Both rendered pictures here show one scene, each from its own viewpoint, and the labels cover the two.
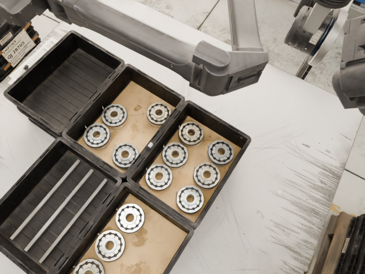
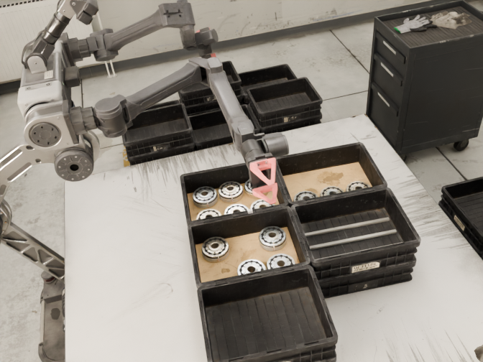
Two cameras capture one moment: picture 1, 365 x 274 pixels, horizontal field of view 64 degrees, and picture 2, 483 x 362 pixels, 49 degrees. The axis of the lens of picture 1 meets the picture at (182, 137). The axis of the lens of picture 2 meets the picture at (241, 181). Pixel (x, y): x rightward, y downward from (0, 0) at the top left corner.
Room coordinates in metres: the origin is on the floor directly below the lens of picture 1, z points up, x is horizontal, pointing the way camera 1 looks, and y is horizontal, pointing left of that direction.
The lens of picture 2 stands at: (1.20, 1.29, 2.35)
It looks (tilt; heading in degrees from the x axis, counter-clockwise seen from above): 41 degrees down; 236
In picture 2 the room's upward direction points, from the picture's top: 6 degrees counter-clockwise
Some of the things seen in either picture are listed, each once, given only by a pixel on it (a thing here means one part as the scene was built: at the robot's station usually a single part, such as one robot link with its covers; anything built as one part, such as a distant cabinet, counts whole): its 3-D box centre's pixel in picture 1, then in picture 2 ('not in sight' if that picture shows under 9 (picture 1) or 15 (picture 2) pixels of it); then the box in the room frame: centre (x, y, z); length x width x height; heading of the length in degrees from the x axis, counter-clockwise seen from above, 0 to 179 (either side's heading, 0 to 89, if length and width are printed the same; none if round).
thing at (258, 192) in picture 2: not in sight; (267, 187); (0.58, 0.49, 1.43); 0.09 x 0.07 x 0.07; 67
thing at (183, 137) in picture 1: (191, 132); (208, 217); (0.48, -0.03, 0.86); 0.10 x 0.10 x 0.01
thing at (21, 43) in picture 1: (18, 48); not in sight; (1.12, 1.09, 0.41); 0.31 x 0.02 x 0.16; 156
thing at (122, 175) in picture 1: (126, 117); (246, 245); (0.49, 0.22, 0.92); 0.40 x 0.30 x 0.02; 152
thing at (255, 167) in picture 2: not in sight; (266, 177); (0.58, 0.49, 1.47); 0.09 x 0.07 x 0.07; 67
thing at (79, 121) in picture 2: not in sight; (81, 120); (0.81, -0.13, 1.45); 0.09 x 0.08 x 0.12; 66
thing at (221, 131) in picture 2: not in sight; (224, 144); (-0.25, -0.98, 0.31); 0.40 x 0.30 x 0.34; 156
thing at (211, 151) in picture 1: (220, 151); (204, 195); (0.41, -0.16, 0.86); 0.10 x 0.10 x 0.01
